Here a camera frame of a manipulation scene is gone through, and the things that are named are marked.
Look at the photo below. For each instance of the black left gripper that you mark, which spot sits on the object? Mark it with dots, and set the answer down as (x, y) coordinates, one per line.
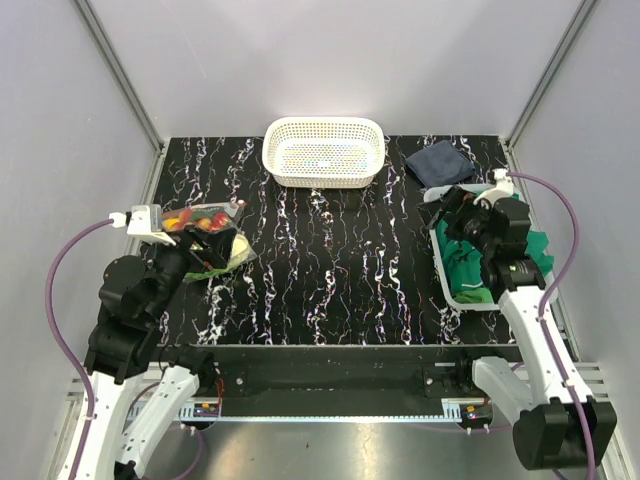
(216, 250)

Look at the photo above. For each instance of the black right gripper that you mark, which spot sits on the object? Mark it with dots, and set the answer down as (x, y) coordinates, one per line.
(459, 204)

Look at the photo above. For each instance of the clear zip top bag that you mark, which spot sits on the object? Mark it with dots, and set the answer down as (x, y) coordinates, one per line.
(211, 217)

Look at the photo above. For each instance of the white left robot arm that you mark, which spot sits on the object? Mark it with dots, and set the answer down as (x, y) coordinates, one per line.
(134, 295)

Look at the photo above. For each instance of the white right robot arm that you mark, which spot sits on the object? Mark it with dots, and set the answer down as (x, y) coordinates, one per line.
(556, 421)

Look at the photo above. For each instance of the white laundry basket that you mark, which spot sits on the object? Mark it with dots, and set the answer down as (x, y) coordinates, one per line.
(450, 295)

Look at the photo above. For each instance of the dark blue folded cloth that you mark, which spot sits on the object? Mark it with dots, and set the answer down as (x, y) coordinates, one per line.
(440, 164)

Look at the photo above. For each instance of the green garment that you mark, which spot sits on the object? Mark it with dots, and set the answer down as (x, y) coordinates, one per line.
(511, 267)

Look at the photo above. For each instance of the black marble pattern mat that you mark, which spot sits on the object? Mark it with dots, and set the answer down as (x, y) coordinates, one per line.
(332, 267)

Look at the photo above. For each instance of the white perforated plastic basket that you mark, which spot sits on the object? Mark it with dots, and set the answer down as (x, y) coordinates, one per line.
(323, 152)

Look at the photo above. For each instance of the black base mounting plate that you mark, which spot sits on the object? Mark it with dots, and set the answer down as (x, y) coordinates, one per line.
(346, 381)

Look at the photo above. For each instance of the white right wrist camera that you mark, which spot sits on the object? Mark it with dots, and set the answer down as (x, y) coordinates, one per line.
(502, 187)

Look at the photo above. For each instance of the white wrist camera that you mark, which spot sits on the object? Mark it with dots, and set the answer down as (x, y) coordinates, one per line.
(502, 187)
(143, 222)

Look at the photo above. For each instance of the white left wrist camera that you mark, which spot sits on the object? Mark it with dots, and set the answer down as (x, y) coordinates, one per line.
(143, 222)

